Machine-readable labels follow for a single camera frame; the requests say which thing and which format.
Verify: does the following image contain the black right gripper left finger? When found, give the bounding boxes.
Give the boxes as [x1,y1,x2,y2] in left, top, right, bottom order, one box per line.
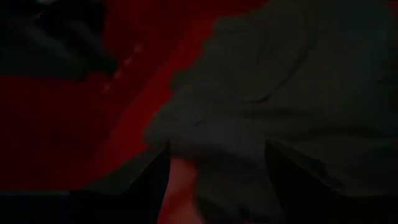
[0,144,171,224]

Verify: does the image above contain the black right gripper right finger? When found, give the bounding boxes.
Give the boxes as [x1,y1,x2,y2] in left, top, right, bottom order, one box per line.
[264,139,398,224]

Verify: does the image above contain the red plastic bin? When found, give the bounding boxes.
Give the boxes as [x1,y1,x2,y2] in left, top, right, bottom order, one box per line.
[0,0,272,224]

